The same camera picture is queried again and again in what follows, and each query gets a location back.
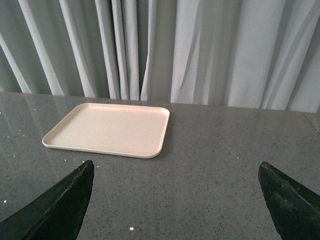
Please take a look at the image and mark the grey-white pleated curtain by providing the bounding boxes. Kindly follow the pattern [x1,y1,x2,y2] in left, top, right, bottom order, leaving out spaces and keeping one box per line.
[0,0,320,113]

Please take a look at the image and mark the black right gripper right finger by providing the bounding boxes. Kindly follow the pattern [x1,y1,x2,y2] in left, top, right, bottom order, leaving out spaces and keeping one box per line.
[258,161,320,240]

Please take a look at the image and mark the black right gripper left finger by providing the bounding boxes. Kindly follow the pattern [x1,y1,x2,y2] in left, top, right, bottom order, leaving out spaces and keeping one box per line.
[0,160,94,240]

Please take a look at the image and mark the cream rectangular tray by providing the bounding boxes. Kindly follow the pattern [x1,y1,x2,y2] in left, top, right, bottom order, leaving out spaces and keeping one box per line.
[42,103,170,159]

